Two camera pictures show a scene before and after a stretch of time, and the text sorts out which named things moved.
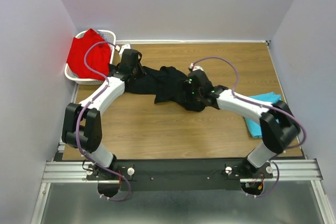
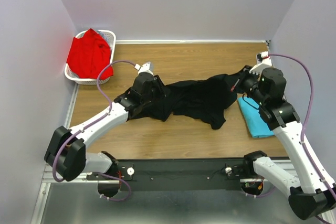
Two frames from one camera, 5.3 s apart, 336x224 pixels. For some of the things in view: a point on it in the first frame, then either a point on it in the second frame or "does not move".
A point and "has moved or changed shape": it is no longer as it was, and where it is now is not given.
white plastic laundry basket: [108, 36] does not move
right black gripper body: [196, 92] -> [250, 86]
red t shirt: [98, 58] does not move
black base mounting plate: [180, 175] does not move
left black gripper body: [138, 71] -> [157, 91]
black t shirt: [169, 85] has moved or changed shape
